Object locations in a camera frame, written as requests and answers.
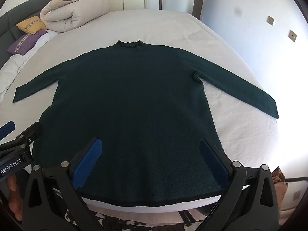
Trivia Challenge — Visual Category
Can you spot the dark green headboard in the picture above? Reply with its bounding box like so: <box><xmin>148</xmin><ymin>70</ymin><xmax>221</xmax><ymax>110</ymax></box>
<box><xmin>0</xmin><ymin>0</ymin><xmax>56</xmax><ymax>65</ymax></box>

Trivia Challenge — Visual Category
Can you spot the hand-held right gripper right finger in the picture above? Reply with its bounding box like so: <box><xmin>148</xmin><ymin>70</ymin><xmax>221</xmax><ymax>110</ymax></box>
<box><xmin>200</xmin><ymin>138</ymin><xmax>285</xmax><ymax>231</ymax></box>

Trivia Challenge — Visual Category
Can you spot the purple patterned pillow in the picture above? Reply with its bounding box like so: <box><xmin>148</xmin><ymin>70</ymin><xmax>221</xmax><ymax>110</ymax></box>
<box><xmin>7</xmin><ymin>30</ymin><xmax>48</xmax><ymax>55</ymax></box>

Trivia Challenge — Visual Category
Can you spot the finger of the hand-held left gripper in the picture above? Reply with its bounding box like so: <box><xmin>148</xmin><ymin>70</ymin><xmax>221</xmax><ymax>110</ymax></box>
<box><xmin>15</xmin><ymin>121</ymin><xmax>43</xmax><ymax>148</ymax></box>
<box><xmin>0</xmin><ymin>121</ymin><xmax>16</xmax><ymax>141</ymax></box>

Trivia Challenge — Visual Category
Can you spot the yellow patterned pillow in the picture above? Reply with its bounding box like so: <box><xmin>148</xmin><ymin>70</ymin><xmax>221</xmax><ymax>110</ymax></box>
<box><xmin>16</xmin><ymin>16</ymin><xmax>47</xmax><ymax>34</ymax></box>

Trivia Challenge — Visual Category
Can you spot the person's left hand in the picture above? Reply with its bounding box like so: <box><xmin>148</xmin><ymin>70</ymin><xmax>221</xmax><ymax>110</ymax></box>
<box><xmin>6</xmin><ymin>174</ymin><xmax>24</xmax><ymax>222</ymax></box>

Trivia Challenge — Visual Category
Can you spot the rolled cream duvet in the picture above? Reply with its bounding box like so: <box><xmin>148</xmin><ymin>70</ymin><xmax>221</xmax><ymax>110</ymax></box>
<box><xmin>40</xmin><ymin>0</ymin><xmax>110</xmax><ymax>33</ymax></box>

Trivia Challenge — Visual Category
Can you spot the white bed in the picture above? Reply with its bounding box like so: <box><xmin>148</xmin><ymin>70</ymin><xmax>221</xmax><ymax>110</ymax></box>
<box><xmin>0</xmin><ymin>10</ymin><xmax>287</xmax><ymax>214</ymax></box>

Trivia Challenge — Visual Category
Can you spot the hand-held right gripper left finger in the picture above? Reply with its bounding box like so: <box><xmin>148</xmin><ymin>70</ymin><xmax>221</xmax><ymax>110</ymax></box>
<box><xmin>22</xmin><ymin>137</ymin><xmax>106</xmax><ymax>231</ymax></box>

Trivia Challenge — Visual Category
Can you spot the dark green sweater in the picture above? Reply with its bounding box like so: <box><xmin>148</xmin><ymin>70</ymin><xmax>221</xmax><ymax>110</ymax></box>
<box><xmin>13</xmin><ymin>40</ymin><xmax>279</xmax><ymax>208</ymax></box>

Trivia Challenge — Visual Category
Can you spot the dark brown door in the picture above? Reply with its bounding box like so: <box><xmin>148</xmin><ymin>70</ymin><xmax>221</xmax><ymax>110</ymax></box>
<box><xmin>192</xmin><ymin>0</ymin><xmax>212</xmax><ymax>22</ymax></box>

